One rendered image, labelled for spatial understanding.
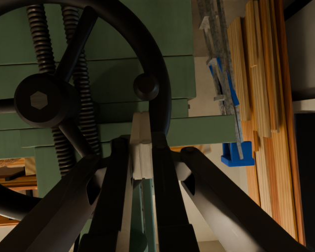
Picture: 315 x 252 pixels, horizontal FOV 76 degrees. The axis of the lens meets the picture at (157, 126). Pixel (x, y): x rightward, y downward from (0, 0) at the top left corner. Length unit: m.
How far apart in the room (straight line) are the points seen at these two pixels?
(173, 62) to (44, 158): 0.30
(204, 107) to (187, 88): 2.58
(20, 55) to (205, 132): 0.41
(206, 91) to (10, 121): 2.74
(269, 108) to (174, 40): 1.40
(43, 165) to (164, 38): 0.33
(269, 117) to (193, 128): 1.38
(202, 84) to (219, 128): 2.60
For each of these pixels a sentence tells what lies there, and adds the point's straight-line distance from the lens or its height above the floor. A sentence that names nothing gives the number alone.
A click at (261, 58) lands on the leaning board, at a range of 1.81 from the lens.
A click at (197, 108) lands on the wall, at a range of 2.99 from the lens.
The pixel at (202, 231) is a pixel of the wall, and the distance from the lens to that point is 3.44.
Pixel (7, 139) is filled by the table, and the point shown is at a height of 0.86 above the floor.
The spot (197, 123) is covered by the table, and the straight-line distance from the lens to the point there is 0.43.
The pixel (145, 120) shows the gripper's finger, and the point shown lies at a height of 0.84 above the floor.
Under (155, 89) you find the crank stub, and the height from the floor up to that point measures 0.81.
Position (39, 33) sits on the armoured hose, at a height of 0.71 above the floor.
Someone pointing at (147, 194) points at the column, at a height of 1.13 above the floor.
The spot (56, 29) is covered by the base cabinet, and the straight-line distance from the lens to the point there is 0.49.
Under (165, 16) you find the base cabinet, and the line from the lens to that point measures 0.47.
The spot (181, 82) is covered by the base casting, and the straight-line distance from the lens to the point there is 0.43.
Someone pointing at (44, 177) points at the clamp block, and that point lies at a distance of 0.38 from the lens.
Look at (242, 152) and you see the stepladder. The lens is 1.30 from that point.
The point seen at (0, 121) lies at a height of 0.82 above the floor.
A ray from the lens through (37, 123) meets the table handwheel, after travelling 0.25.
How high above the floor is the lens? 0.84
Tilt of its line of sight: 2 degrees up
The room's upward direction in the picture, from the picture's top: 176 degrees clockwise
